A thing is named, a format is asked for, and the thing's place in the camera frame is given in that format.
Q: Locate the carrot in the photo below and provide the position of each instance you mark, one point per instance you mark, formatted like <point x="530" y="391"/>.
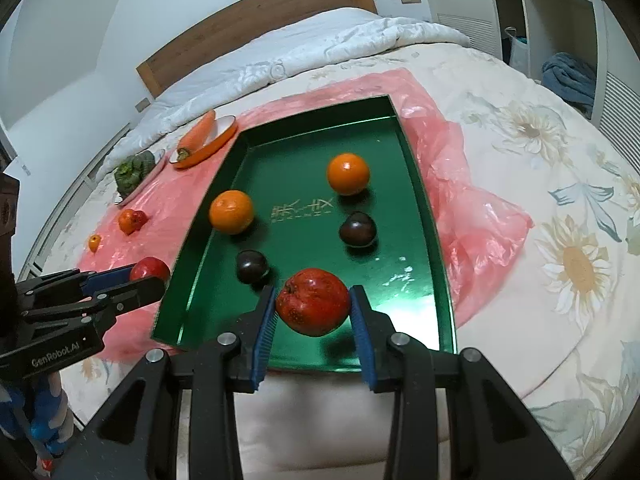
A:
<point x="197" y="132"/>

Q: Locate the green tray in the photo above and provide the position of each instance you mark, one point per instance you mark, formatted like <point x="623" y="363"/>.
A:
<point x="320" y="135"/>

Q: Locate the dark plum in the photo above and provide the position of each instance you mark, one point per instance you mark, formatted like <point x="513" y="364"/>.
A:
<point x="252" y="267"/>
<point x="358" y="230"/>

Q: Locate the white bag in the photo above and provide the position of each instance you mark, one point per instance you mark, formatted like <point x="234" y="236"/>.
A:
<point x="517" y="52"/>

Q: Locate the red apple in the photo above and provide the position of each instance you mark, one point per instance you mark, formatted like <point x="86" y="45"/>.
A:
<point x="142" y="217"/>
<point x="152" y="266"/>
<point x="313" y="305"/>

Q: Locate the pink plastic sheet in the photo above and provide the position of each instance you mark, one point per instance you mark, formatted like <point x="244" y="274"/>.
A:
<point x="450" y="185"/>

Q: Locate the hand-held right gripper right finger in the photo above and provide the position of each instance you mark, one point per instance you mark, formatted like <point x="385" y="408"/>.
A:
<point x="362" y="332"/>

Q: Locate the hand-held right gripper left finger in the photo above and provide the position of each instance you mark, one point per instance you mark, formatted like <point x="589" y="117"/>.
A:
<point x="265" y="332"/>

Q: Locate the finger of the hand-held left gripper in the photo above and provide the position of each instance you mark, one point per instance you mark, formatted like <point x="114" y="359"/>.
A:
<point x="107" y="279"/>
<point x="135" y="295"/>

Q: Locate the leafy green vegetable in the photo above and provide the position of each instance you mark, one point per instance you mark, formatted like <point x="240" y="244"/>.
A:
<point x="132" y="170"/>

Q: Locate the white duvet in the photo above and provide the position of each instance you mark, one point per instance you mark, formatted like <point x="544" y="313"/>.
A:
<point x="300" y="55"/>

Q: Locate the person's left hand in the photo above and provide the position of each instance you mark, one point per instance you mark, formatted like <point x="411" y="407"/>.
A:
<point x="40" y="410"/>

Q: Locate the blue towel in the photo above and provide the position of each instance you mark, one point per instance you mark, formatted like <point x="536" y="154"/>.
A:
<point x="567" y="80"/>

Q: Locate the orange and white plate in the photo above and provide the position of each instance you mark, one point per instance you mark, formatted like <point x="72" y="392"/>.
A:
<point x="221" y="135"/>

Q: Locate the small orange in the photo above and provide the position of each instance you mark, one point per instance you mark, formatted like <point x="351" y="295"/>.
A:
<point x="94" y="242"/>

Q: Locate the floral bed cover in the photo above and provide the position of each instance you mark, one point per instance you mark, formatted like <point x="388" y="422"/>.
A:
<point x="550" y="185"/>

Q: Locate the white plate with dark rim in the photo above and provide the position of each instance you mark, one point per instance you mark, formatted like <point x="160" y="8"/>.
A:
<point x="160" y="156"/>

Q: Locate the wooden headboard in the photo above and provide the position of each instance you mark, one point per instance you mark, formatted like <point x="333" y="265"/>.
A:
<point x="250" y="20"/>

